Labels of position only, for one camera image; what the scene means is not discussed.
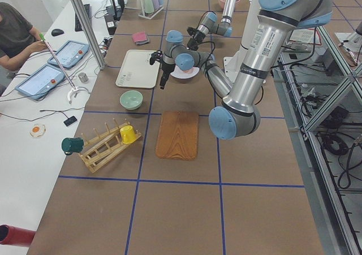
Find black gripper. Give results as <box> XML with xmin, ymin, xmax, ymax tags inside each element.
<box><xmin>187</xmin><ymin>30</ymin><xmax>205</xmax><ymax>51</ymax></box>
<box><xmin>160</xmin><ymin>62</ymin><xmax>174</xmax><ymax>89</ymax></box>

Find white plate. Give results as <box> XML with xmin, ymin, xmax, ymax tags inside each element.
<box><xmin>171</xmin><ymin>66</ymin><xmax>200</xmax><ymax>79</ymax></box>

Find orange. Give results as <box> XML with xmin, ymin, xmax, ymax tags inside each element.
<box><xmin>182</xmin><ymin>69</ymin><xmax>193</xmax><ymax>74</ymax></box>

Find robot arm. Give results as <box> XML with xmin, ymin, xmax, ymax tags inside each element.
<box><xmin>187</xmin><ymin>0</ymin><xmax>238</xmax><ymax>51</ymax></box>
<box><xmin>151</xmin><ymin>0</ymin><xmax>333</xmax><ymax>140</ymax></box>

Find cream bear tray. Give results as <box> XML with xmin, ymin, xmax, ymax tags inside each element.
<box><xmin>115</xmin><ymin>49</ymin><xmax>160</xmax><ymax>89</ymax></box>

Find green bowl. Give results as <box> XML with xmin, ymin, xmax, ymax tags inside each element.
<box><xmin>119</xmin><ymin>90</ymin><xmax>143</xmax><ymax>110</ymax></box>

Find pink and grey cloths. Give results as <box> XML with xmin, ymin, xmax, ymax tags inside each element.
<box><xmin>132</xmin><ymin>32</ymin><xmax>150</xmax><ymax>46</ymax></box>

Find purple cup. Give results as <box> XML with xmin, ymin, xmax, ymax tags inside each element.
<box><xmin>152</xmin><ymin>0</ymin><xmax>160</xmax><ymax>10</ymax></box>

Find green cup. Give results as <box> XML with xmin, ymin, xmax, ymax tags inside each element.
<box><xmin>144</xmin><ymin>0</ymin><xmax>154</xmax><ymax>15</ymax></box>

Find white cup rack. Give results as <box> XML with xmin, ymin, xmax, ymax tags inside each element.
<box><xmin>137</xmin><ymin>0</ymin><xmax>164</xmax><ymax>20</ymax></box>

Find wooden cutting board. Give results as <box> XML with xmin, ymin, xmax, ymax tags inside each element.
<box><xmin>156</xmin><ymin>111</ymin><xmax>199</xmax><ymax>161</ymax></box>

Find yellow mug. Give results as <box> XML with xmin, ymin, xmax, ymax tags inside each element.
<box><xmin>120</xmin><ymin>125</ymin><xmax>138</xmax><ymax>144</ymax></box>

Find metal cylinder weight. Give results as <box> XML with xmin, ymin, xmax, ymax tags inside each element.
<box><xmin>78</xmin><ymin>72</ymin><xmax>89</xmax><ymax>83</ymax></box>

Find reacher grabber stick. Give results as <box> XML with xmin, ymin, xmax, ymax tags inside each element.
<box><xmin>39</xmin><ymin>33</ymin><xmax>91</xmax><ymax>104</ymax></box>

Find far blue teach pendant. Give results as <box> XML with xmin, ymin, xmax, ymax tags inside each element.
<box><xmin>55</xmin><ymin>40</ymin><xmax>89</xmax><ymax>70</ymax></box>

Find blue teach pendant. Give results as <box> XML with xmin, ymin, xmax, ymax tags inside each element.
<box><xmin>55</xmin><ymin>40</ymin><xmax>89</xmax><ymax>70</ymax></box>
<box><xmin>15</xmin><ymin>64</ymin><xmax>65</xmax><ymax>100</ymax></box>

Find black keyboard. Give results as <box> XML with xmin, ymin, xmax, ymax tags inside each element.
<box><xmin>74</xmin><ymin>3</ymin><xmax>92</xmax><ymax>32</ymax></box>

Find wooden dish rack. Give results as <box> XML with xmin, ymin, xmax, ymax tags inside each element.
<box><xmin>78</xmin><ymin>118</ymin><xmax>142</xmax><ymax>173</ymax></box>

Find small black device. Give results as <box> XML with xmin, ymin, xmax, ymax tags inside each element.
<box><xmin>63</xmin><ymin>116</ymin><xmax>77</xmax><ymax>127</ymax></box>

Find dark green mug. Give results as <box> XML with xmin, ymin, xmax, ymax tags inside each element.
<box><xmin>61</xmin><ymin>137</ymin><xmax>84</xmax><ymax>155</ymax></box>

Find black computer mouse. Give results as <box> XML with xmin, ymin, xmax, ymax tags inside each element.
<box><xmin>51</xmin><ymin>28</ymin><xmax>64</xmax><ymax>37</ymax></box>

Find near blue teach pendant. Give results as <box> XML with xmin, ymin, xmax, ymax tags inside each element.
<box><xmin>15</xmin><ymin>64</ymin><xmax>65</xmax><ymax>100</ymax></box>

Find fried egg toy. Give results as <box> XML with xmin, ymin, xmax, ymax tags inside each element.
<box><xmin>30</xmin><ymin>124</ymin><xmax>46</xmax><ymax>138</ymax></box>

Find seated person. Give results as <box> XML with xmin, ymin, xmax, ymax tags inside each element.
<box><xmin>1</xmin><ymin>2</ymin><xmax>47</xmax><ymax>72</ymax></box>

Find red cylinder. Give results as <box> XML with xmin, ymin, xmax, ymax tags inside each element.
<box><xmin>1</xmin><ymin>224</ymin><xmax>36</xmax><ymax>247</ymax></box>

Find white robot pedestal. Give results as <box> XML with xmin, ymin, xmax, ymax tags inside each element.
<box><xmin>224</xmin><ymin>0</ymin><xmax>260</xmax><ymax>83</ymax></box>

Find aluminium frame post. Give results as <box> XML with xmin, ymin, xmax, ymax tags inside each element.
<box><xmin>70</xmin><ymin>0</ymin><xmax>105</xmax><ymax>70</ymax></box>

